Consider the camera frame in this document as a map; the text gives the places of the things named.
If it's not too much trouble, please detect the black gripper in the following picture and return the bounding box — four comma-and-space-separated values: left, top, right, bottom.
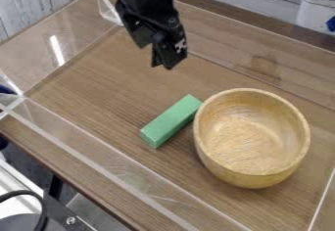
115, 0, 188, 69

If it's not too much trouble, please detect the green rectangular block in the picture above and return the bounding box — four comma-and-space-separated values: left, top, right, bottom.
140, 94, 201, 149

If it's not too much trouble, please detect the brown wooden bowl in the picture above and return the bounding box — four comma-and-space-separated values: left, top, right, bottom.
193, 88, 311, 189

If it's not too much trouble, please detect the white container at right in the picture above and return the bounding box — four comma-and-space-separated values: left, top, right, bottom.
296, 0, 335, 36

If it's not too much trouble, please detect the blue object at left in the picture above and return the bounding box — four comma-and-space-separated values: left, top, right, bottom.
0, 84, 16, 95

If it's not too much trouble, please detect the black table leg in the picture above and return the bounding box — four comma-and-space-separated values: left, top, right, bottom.
48, 175, 64, 200

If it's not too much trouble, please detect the clear acrylic corner bracket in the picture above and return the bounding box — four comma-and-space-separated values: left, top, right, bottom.
97, 0, 123, 26

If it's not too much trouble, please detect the clear acrylic barrier wall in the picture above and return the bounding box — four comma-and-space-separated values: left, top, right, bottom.
0, 0, 335, 231

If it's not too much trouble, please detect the black cable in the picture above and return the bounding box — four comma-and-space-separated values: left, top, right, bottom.
0, 189, 49, 231

